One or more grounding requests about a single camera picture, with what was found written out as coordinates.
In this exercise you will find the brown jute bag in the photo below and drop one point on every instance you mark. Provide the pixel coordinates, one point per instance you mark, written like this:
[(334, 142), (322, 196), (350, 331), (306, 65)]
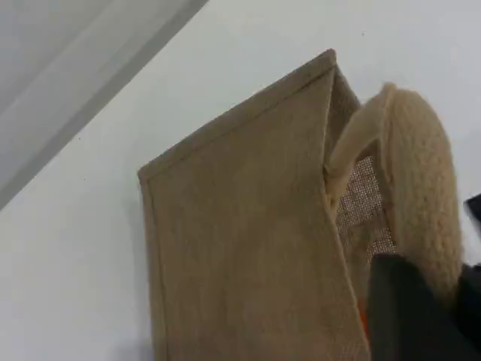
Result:
[(244, 244)]

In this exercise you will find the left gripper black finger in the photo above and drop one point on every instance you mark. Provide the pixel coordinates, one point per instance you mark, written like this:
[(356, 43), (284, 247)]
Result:
[(406, 319), (472, 319)]

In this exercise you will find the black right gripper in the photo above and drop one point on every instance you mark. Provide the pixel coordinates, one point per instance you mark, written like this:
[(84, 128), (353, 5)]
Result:
[(475, 210)]

